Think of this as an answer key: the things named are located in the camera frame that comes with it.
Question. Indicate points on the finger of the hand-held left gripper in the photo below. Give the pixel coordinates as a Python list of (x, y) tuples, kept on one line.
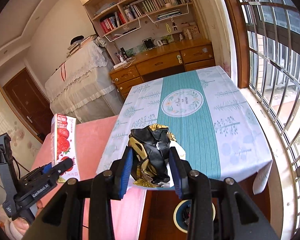
[(47, 167), (62, 167)]

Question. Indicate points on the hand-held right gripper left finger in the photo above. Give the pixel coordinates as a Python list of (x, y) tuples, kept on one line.
[(125, 172)]

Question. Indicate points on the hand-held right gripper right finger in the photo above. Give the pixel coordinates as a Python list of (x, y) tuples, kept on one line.
[(176, 172)]

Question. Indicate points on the red printed carton box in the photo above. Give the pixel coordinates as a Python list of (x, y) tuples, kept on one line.
[(63, 137)]

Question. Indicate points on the black gold wrapper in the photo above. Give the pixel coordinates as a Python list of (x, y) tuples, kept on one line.
[(152, 150)]

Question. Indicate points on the blue waste bin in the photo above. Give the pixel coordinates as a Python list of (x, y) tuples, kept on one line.
[(178, 211)]

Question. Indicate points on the person's left hand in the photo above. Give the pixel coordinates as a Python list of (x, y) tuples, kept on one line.
[(13, 230)]

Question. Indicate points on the blue white patterned tablecloth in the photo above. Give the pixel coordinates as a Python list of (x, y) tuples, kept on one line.
[(190, 135)]

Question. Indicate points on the dark wooden door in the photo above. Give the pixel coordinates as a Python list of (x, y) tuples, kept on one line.
[(27, 97)]

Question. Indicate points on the white lace covered cabinet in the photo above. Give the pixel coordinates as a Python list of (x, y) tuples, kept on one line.
[(85, 85)]

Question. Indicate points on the red ribbon loop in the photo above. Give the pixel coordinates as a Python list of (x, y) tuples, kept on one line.
[(63, 71)]

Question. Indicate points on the white power strip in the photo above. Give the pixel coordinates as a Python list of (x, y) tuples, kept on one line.
[(121, 65)]

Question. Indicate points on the white plastic drawer latch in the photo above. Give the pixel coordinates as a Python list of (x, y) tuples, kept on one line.
[(179, 59)]

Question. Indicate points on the pen holder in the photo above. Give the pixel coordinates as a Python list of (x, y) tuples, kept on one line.
[(120, 56)]

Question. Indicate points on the wooden desk with drawers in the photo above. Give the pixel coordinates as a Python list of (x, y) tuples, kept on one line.
[(160, 55)]

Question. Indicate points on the stack of loose books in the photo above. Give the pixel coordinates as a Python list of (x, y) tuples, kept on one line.
[(80, 46)]

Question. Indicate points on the yellow hanging ornament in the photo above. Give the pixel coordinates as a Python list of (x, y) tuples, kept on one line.
[(168, 27)]

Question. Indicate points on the black hanging doll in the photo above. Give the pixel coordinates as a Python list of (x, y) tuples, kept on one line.
[(174, 26)]

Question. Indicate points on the metal window grille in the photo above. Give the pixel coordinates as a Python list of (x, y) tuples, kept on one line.
[(281, 63)]

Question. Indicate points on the row of shelf books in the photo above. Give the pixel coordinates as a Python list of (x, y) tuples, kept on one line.
[(152, 2)]

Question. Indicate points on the black photo frame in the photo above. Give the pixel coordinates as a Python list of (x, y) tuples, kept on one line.
[(148, 43)]

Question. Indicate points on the wooden window frame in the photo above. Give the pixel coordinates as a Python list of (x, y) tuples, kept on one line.
[(236, 42)]

